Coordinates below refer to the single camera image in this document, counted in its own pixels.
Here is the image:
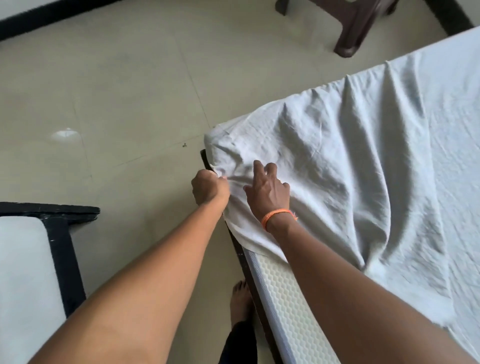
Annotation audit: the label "person's left hand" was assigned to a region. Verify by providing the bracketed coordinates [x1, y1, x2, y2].
[191, 168, 232, 207]

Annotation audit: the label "person's left forearm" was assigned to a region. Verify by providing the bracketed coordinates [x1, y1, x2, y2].
[28, 200, 230, 364]

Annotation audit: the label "orange wrist band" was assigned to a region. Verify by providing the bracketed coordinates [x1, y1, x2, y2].
[261, 208, 299, 232]

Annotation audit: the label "white honeycomb mattress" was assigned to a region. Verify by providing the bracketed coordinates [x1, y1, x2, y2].
[243, 249, 333, 364]

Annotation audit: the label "person's right forearm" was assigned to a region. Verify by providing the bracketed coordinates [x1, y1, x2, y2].
[268, 217, 477, 364]

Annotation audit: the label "person's bare foot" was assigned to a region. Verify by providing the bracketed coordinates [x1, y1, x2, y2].
[229, 280, 257, 328]

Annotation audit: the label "black bed frame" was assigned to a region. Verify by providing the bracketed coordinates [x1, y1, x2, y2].
[199, 149, 286, 364]

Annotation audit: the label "grey bed sheet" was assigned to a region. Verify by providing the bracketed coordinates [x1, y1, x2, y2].
[204, 24, 480, 364]

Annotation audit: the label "person's right hand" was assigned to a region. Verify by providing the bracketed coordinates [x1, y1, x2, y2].
[242, 160, 293, 222]

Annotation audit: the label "black framed white furniture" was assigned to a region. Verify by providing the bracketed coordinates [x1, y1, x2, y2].
[0, 201, 101, 364]

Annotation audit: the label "person's dark trousers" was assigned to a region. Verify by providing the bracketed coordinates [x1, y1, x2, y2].
[218, 319, 259, 364]

